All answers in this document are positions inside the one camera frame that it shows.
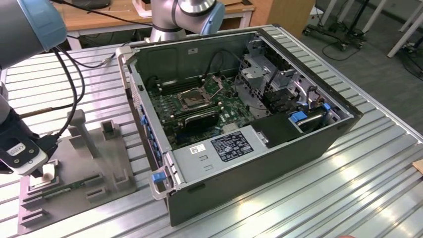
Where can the black plastic drive cover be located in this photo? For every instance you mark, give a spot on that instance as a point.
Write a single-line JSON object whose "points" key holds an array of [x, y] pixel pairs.
{"points": [[274, 131]]}

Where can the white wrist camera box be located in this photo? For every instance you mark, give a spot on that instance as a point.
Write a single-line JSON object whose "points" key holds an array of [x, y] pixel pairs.
{"points": [[36, 161]]}

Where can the wooden cabinet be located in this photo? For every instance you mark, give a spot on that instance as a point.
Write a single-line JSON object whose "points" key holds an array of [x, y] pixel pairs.
{"points": [[284, 15]]}

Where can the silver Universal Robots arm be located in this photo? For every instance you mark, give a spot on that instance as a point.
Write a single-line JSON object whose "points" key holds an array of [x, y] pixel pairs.
{"points": [[29, 27]]}

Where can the black wheeled stand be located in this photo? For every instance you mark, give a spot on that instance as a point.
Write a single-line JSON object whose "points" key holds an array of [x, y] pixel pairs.
{"points": [[334, 34]]}

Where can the white desk frame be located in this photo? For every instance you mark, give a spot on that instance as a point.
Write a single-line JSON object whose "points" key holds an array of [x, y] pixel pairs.
{"points": [[403, 34]]}

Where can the green RAM stick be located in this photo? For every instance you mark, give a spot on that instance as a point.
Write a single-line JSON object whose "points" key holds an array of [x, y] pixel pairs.
{"points": [[63, 190]]}

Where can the blue plastic latch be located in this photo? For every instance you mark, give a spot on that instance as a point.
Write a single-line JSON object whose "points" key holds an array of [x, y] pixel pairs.
{"points": [[157, 178]]}

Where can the blue plastic clip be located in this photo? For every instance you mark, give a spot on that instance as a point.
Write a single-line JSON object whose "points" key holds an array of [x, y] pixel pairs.
{"points": [[143, 120]]}

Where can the black monitor stand base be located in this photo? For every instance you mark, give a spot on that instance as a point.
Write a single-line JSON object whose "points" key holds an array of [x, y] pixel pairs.
{"points": [[92, 3]]}

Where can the wooden desk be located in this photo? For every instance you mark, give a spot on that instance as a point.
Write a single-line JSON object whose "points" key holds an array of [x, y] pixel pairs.
{"points": [[99, 22]]}

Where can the CPU socket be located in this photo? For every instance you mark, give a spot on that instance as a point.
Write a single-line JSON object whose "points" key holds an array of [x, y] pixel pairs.
{"points": [[192, 100]]}

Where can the black RAM slot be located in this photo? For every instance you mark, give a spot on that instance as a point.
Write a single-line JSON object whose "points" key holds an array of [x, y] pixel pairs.
{"points": [[178, 116], [180, 87], [180, 81]]}

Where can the silver green CPU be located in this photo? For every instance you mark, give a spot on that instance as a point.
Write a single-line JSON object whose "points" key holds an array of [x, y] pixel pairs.
{"points": [[41, 183]]}

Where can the hard disk in blue carrier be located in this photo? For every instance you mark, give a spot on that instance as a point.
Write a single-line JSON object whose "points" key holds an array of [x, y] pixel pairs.
{"points": [[298, 116]]}

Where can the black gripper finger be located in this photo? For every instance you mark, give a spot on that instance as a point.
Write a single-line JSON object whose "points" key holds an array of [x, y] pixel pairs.
{"points": [[48, 171], [36, 174]]}

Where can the grey plastic parts rack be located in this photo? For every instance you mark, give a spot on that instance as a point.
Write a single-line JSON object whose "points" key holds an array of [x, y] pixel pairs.
{"points": [[72, 171]]}

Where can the green motherboard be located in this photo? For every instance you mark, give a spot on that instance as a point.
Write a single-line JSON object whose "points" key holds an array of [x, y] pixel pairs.
{"points": [[164, 104]]}

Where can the black PC case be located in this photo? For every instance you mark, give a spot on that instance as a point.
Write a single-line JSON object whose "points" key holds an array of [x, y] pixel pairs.
{"points": [[251, 186]]}

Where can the thin brass rod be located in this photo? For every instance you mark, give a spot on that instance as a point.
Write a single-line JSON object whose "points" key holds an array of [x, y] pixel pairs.
{"points": [[36, 112]]}

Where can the brown cardboard piece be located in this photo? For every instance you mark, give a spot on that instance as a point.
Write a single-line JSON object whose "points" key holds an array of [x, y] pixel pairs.
{"points": [[419, 166]]}

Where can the silver metal drive cage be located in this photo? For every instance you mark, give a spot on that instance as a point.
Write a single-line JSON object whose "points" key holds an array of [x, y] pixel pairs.
{"points": [[254, 74]]}

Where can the silver power supply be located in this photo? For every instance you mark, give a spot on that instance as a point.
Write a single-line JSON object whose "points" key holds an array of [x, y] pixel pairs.
{"points": [[198, 163]]}

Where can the black rounded heatsink cover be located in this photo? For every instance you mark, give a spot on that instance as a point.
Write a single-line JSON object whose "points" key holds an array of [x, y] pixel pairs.
{"points": [[202, 121]]}

